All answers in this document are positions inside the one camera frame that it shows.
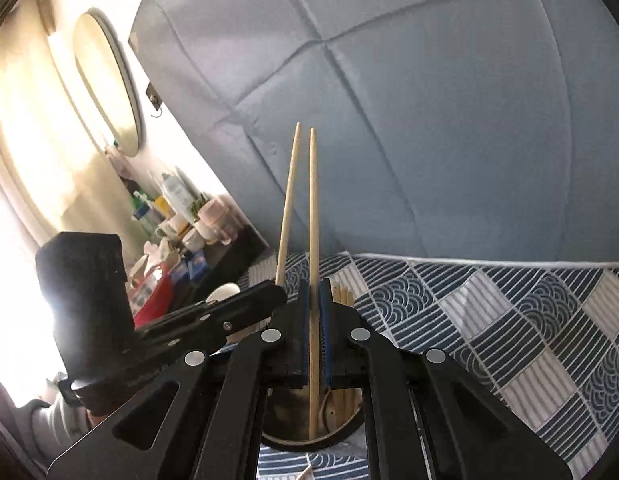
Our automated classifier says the wooden chopstick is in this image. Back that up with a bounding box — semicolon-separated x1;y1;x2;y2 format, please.
274;122;302;286
308;127;320;440

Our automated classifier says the left hand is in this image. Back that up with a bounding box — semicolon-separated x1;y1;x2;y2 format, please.
86;410;108;429

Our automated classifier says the black cylindrical utensil holder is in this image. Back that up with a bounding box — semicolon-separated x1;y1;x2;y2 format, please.
260;288;366;453

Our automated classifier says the blue small box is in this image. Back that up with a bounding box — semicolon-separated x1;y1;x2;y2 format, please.
186;250;208;281

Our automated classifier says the beige ceramic mug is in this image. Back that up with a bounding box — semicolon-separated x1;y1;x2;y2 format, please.
205;283;241;304

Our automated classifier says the blue patterned tablecloth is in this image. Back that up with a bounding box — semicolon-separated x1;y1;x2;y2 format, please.
238;251;619;480

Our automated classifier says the black side shelf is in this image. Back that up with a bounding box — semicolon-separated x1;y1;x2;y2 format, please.
172;226;268;310

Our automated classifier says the white pump bottle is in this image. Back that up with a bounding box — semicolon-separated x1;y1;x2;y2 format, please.
160;172;195;224

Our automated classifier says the pink jar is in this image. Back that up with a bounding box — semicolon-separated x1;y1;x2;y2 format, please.
198;197;241;245

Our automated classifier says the grey-blue fabric backdrop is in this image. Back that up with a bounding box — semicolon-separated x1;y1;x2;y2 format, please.
130;0;619;261

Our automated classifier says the black wall hook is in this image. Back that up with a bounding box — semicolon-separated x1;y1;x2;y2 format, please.
146;82;163;110

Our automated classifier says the oval wall mirror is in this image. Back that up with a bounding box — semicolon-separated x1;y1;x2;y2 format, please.
73;9;144;158

